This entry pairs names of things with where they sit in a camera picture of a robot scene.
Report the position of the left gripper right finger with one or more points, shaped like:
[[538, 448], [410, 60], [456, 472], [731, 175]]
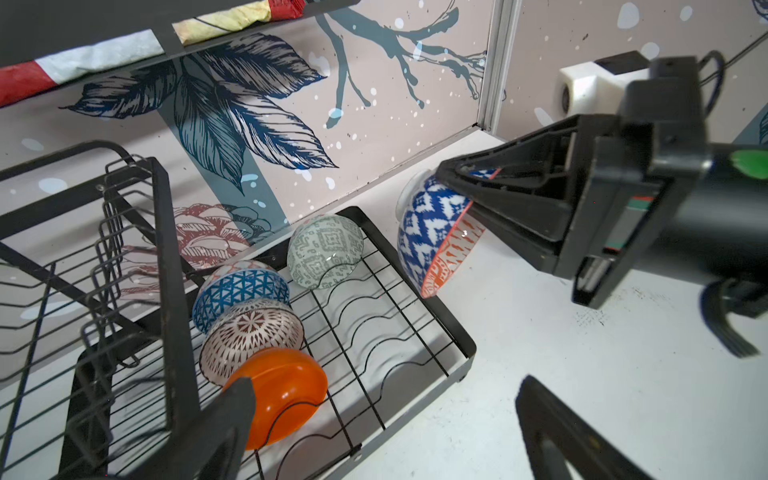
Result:
[[558, 440]]

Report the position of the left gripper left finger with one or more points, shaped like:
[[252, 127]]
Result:
[[213, 447]]

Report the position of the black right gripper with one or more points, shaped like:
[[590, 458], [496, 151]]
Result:
[[635, 168]]

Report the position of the orange plastic bowl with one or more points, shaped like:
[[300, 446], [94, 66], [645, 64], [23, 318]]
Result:
[[289, 386]]

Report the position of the red and blue patterned bowl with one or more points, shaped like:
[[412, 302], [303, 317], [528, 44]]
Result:
[[435, 234]]

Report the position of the white maroon patterned bowl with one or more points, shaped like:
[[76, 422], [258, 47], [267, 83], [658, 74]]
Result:
[[244, 330]]

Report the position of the black wire dish rack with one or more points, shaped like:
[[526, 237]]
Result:
[[100, 356]]

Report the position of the dark blue patterned bowl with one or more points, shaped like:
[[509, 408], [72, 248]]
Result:
[[231, 285]]

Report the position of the grey green patterned bowl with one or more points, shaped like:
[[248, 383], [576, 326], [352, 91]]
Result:
[[324, 251]]

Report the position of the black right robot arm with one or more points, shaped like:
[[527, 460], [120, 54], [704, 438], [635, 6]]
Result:
[[718, 236]]

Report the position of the red cassava chips bag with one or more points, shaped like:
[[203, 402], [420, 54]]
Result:
[[24, 80]]

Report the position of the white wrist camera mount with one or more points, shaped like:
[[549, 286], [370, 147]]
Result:
[[597, 87]]

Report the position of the black wall shelf basket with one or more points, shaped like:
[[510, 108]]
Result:
[[34, 29]]

